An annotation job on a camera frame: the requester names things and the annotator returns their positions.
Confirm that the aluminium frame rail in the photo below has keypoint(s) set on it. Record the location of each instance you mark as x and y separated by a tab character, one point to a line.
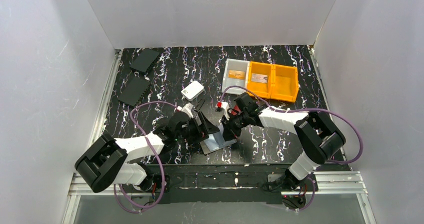
74	199

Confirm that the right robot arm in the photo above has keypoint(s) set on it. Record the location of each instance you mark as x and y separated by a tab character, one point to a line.
319	137

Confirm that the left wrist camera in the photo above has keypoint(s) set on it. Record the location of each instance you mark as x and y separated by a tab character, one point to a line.
187	109

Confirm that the black ridged block far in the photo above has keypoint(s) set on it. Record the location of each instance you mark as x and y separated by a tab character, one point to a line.
143	62

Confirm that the red card holder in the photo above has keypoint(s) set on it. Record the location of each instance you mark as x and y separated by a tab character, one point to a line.
235	110

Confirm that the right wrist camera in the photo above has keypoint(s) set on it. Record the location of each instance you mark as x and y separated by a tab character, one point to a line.
223	107

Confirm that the white plastic bin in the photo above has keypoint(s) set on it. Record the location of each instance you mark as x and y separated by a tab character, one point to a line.
233	64

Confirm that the black ridged block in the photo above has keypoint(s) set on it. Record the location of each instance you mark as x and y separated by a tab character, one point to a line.
143	62
134	91

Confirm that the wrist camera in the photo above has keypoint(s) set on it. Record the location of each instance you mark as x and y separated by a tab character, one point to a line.
187	109
223	107

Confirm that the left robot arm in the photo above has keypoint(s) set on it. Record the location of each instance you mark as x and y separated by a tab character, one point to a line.
109	160

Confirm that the orange plastic bin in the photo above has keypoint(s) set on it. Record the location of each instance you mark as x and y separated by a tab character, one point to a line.
263	90
285	85

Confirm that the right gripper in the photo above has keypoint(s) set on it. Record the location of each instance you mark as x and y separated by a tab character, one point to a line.
228	128

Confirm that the black ridged block near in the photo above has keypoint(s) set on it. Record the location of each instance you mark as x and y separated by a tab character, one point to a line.
134	91

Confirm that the black base bar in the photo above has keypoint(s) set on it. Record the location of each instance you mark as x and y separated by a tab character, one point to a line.
233	183

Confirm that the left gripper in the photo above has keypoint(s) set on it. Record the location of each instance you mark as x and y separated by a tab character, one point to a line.
199	129

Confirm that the black comb piece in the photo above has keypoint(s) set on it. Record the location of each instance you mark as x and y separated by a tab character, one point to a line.
199	104

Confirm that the white box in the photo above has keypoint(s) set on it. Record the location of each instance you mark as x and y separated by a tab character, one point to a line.
191	91

